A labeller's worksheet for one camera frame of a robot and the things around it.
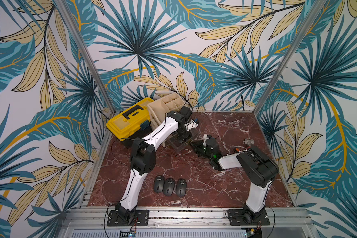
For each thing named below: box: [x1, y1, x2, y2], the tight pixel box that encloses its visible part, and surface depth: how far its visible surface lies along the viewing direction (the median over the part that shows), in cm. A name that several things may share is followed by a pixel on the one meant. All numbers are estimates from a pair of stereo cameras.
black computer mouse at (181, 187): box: [176, 178, 187, 197], surface depth 83 cm
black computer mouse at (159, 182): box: [153, 175, 165, 193], surface depth 84 cm
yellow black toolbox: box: [106, 97, 155, 142], surface depth 92 cm
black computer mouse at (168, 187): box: [163, 178, 176, 197], surface depth 83 cm
